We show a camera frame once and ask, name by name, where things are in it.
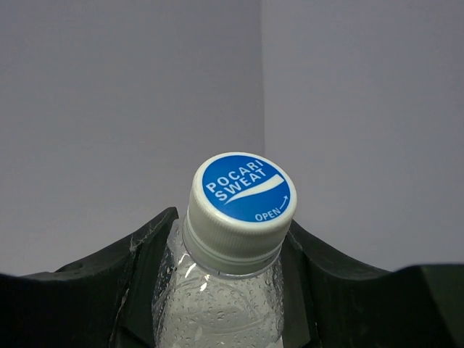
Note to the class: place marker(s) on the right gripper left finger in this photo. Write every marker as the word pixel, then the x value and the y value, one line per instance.
pixel 102 300

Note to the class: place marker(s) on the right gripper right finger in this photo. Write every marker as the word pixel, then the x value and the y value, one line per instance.
pixel 334 300

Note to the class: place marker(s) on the clear bottle grey cap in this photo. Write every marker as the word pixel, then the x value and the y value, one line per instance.
pixel 220 281

